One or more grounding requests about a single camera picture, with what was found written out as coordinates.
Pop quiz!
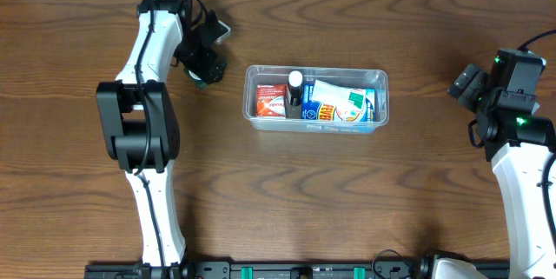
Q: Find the green Zam-Buk box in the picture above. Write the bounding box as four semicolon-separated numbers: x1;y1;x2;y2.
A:
183;67;207;90

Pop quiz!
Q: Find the red Panadol box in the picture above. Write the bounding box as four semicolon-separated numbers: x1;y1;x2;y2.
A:
256;84;286;118

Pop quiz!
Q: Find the black bottle white cap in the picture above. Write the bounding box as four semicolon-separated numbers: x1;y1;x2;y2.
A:
285;70;303;119

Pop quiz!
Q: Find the white green medicine box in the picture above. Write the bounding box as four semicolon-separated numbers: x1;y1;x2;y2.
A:
311;80;367;111

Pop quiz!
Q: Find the blue Kool Fever box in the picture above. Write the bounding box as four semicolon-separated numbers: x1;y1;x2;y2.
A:
301;84;375;123

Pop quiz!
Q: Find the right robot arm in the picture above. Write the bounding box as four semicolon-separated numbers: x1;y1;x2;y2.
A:
448;48;555;278

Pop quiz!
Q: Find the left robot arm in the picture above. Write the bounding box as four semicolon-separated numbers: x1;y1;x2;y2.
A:
96;0;231;278

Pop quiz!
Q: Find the clear plastic container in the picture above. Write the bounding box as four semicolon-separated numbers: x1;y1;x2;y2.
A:
243;65;389;133

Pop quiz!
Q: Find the right black cable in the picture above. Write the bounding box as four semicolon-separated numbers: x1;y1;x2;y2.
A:
516;29;556;245

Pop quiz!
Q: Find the black cable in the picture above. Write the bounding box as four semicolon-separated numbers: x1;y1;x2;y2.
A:
516;29;556;245
132;0;218;279

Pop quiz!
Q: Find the left black cable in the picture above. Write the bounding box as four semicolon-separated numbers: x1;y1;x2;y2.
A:
132;0;218;279

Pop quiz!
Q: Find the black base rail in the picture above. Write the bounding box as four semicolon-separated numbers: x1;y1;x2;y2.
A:
83;257;509;279

